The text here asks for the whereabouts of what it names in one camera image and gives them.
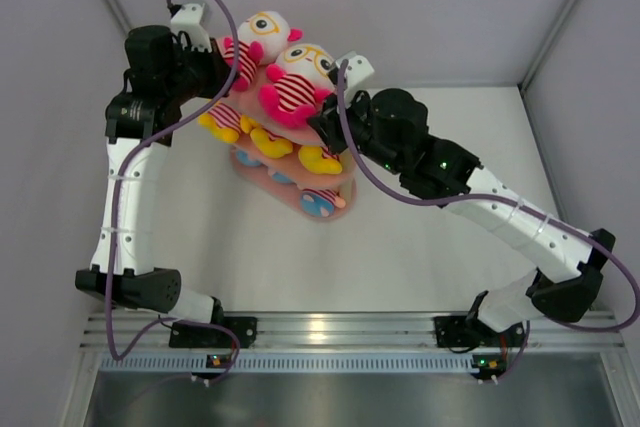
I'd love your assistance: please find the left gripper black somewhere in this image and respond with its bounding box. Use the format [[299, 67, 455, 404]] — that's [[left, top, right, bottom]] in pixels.
[[162, 36, 238, 106]]

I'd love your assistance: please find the blue-shorts plush on bottom shelf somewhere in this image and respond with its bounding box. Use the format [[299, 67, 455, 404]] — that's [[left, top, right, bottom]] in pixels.
[[235, 150, 263, 167]]

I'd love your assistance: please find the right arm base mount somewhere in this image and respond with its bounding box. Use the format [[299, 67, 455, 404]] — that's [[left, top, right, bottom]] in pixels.
[[433, 315, 531, 385]]

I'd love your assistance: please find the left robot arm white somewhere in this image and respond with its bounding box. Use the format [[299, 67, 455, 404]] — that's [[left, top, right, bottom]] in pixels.
[[75, 25, 230, 347]]

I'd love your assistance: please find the peach-faced plush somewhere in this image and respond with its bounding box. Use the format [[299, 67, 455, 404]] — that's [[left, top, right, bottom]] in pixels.
[[299, 189, 346, 218]]

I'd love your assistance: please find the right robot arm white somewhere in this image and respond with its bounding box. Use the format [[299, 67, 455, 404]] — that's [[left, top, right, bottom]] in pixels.
[[346, 89, 615, 344]]

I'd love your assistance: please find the blue-shorts plush on shelf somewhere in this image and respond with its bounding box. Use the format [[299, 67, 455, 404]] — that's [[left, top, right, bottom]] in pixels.
[[235, 150, 263, 167], [268, 171, 293, 185]]

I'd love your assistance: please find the perforated cable tray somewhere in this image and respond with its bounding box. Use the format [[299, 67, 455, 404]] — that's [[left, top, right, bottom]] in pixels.
[[100, 353, 487, 374]]

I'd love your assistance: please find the pink three-tier shelf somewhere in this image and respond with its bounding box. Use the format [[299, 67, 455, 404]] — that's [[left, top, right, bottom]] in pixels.
[[221, 68, 356, 221]]

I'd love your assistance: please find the aluminium frame rail front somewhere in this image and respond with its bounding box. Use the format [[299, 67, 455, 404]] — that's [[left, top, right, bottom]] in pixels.
[[79, 311, 625, 353]]

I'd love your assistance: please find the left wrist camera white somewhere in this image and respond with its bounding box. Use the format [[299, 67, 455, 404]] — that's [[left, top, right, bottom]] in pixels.
[[169, 2, 212, 53]]

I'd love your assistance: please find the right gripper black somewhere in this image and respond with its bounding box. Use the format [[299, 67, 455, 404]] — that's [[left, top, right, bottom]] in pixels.
[[308, 85, 403, 177]]

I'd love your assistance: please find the yellow plush toy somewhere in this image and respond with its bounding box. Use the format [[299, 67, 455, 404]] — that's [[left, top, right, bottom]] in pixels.
[[197, 101, 258, 144], [249, 127, 293, 159]]

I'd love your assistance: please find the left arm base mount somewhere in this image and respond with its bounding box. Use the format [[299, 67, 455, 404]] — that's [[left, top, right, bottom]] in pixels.
[[167, 314, 259, 381]]

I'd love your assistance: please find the white plush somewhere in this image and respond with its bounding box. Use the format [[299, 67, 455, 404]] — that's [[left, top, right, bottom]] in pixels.
[[258, 43, 335, 129], [232, 11, 304, 92]]

